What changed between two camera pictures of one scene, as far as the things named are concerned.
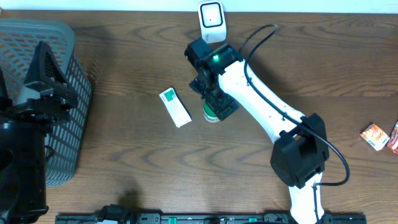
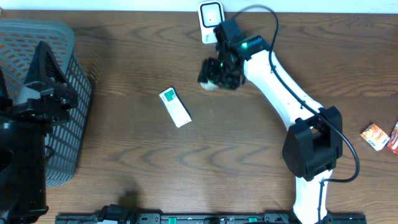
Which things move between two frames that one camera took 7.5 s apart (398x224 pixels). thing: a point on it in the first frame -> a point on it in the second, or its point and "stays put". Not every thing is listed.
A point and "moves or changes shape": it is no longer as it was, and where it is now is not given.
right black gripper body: (215, 97) -> (220, 70)
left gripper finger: (45, 68) stays put
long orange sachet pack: (392, 144) stays put
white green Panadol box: (176, 107) stays put
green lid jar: (209, 114) moves or changes shape
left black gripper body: (50, 98) stays put
